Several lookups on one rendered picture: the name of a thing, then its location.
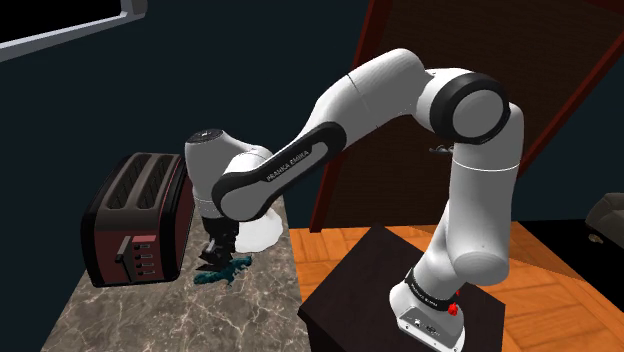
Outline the white rounded lump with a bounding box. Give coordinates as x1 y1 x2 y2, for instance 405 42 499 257
234 209 285 254

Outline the brown wooden door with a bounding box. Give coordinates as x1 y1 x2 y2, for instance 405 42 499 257
308 0 624 233

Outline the dark red black toaster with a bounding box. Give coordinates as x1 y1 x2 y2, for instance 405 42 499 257
80 151 197 289

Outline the grey framed window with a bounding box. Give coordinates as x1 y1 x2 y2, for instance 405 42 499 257
0 0 149 64

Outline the teal figure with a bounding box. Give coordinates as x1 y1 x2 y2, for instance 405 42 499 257
193 255 254 287

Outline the dark robot stand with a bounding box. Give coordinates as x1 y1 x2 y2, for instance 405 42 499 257
297 223 507 352

